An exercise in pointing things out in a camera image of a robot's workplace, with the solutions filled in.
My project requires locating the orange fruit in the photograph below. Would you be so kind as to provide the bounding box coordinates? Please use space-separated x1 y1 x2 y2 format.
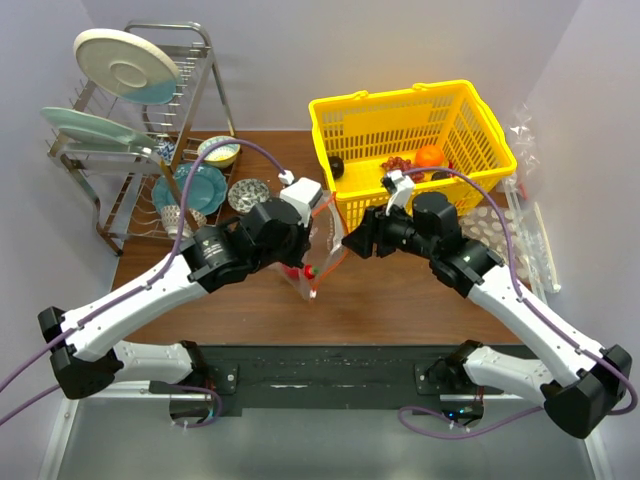
414 145 446 168

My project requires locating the red chili pepper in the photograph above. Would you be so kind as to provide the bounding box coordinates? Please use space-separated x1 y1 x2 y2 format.
282 264 319 280

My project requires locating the clear plastic bag pile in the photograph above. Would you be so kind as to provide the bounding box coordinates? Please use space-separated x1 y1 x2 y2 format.
501 103 561 299

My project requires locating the polka dot plastic bag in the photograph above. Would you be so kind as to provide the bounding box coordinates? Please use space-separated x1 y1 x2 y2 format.
459 206 530 286

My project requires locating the yellow plastic basket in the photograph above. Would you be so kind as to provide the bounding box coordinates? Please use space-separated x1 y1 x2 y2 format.
309 80 517 231

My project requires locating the teal scalloped plate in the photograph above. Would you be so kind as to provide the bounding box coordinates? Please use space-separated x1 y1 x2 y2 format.
151 164 227 216

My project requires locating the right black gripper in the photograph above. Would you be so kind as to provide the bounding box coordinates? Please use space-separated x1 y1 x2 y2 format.
342 198 437 259

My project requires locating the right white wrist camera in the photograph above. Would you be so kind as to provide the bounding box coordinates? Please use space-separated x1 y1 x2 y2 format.
381 170 415 216

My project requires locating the blue patterned small dish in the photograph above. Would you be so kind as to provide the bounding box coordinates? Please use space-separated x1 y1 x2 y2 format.
156 139 176 164

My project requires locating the dark eggplant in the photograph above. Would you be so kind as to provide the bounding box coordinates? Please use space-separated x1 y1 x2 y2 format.
431 171 451 181

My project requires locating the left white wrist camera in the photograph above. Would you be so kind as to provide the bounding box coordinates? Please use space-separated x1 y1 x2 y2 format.
279 177 323 223

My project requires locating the red grape bunch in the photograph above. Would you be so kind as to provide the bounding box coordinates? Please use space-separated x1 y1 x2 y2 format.
381 156 414 172

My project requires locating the metal dish rack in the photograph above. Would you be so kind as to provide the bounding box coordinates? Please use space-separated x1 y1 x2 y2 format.
41 21 236 256

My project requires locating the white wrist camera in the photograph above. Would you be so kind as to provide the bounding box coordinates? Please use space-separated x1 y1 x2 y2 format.
279 177 323 223
381 170 415 216

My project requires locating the pale green plate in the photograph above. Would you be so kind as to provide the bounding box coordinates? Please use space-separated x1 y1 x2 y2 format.
40 107 156 149

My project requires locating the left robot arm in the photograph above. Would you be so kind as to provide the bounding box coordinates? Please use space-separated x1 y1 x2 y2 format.
38 197 313 400

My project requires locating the teal patterned bowl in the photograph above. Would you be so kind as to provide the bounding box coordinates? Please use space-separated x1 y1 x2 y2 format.
197 135 240 169

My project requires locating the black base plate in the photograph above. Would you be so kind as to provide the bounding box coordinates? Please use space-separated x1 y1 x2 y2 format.
196 345 478 416

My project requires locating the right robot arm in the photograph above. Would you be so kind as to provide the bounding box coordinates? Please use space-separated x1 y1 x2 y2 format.
342 193 632 439

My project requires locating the patterned cup in rack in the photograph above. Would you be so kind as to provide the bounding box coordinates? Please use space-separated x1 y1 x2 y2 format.
161 205 207 240

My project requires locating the clear zip top bag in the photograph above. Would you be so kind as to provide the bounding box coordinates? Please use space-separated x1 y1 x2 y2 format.
270 191 347 301

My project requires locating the white and blue plate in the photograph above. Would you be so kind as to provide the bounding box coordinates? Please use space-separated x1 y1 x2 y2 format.
73 28 181 105

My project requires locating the aluminium rail frame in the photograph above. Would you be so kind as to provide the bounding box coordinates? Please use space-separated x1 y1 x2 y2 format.
41 382 613 479

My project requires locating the dark floral bowl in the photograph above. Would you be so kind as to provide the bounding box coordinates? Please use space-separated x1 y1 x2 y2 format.
227 178 271 214

